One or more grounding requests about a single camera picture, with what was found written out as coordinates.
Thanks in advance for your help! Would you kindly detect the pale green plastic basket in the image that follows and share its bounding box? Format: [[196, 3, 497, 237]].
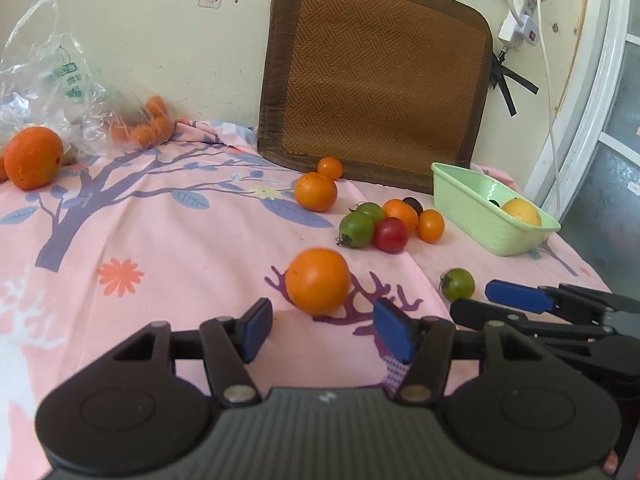
[[431, 162, 562, 257]]

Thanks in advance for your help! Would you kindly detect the green tomato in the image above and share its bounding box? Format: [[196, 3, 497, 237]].
[[350, 202, 387, 223], [440, 268, 476, 301], [337, 211, 376, 249]]

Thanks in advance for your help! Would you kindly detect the medium orange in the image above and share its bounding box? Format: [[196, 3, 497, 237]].
[[294, 172, 338, 212]]

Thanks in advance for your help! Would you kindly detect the white cable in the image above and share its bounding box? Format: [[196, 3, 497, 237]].
[[535, 0, 563, 216]]

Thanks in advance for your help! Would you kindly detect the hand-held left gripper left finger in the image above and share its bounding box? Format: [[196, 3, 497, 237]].
[[95, 298, 273, 408]]

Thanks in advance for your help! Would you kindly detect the brown woven seat mat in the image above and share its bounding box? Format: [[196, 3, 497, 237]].
[[257, 0, 495, 196]]

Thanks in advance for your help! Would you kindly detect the yellow grapefruit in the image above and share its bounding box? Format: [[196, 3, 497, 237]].
[[501, 198, 542, 227]]

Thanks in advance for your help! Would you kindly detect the large orange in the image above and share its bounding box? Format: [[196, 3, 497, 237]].
[[285, 247, 352, 317], [5, 126, 64, 191]]

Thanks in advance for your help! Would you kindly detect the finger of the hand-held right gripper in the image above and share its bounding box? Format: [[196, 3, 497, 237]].
[[450, 298, 617, 342], [485, 279, 640, 313]]

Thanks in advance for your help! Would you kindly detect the pink printed bedsheet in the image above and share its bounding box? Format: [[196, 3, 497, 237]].
[[0, 119, 616, 480]]

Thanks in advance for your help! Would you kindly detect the small orange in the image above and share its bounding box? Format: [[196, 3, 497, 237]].
[[416, 209, 446, 244], [382, 199, 419, 233], [317, 157, 344, 181]]

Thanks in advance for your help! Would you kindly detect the black ribbon tie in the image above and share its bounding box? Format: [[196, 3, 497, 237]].
[[491, 51, 539, 117]]

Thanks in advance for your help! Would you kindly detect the white door frame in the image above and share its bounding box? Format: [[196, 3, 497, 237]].
[[520, 0, 640, 291]]

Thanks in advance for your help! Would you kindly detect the clear plastic bag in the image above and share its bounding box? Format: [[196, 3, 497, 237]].
[[0, 0, 176, 158]]

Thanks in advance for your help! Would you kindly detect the red tomato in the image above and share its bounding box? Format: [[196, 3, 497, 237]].
[[374, 217, 409, 254]]

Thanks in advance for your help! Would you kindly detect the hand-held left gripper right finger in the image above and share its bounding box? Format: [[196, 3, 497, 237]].
[[373, 298, 551, 407]]

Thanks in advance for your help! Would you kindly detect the white power strip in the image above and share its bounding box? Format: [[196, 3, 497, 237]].
[[498, 0, 542, 51]]

